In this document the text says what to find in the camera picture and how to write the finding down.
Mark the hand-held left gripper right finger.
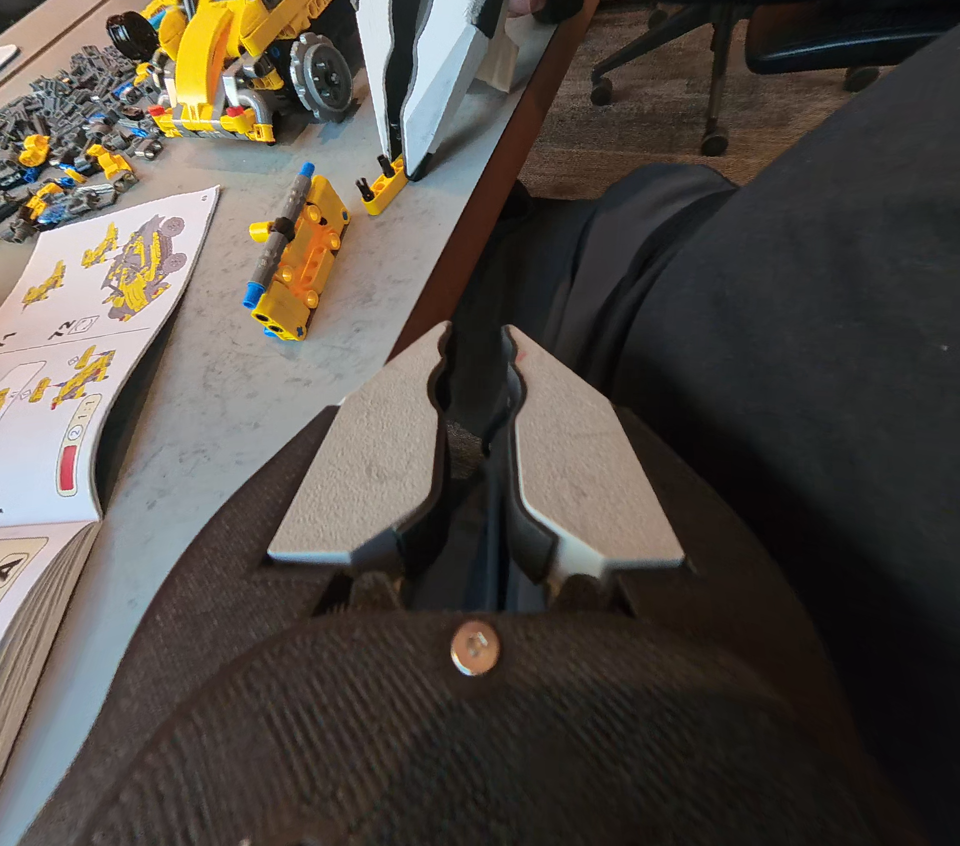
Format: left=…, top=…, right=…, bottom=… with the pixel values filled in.
left=504, top=323, right=689, bottom=585

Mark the black toy tyre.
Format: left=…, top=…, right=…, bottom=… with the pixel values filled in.
left=105, top=12, right=160, bottom=65

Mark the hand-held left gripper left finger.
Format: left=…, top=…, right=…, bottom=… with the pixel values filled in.
left=266, top=321, right=453, bottom=570

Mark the black office chair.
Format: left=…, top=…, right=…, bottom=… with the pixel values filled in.
left=591, top=0, right=960, bottom=157

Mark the yellow beam with black pins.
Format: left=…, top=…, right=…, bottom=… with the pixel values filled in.
left=356, top=155, right=411, bottom=217

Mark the grey desk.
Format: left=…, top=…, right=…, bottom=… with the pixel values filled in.
left=0, top=0, right=609, bottom=846

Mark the open instruction booklet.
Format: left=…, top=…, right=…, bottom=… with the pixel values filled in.
left=0, top=185, right=222, bottom=772

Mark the pile of grey toy parts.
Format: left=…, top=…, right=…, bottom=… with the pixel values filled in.
left=0, top=44, right=166, bottom=243

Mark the yellow toy panel block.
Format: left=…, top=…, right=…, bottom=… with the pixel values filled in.
left=251, top=175, right=351, bottom=342

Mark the yellow toy vehicle model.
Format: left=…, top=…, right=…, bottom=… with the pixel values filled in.
left=135, top=0, right=369, bottom=146

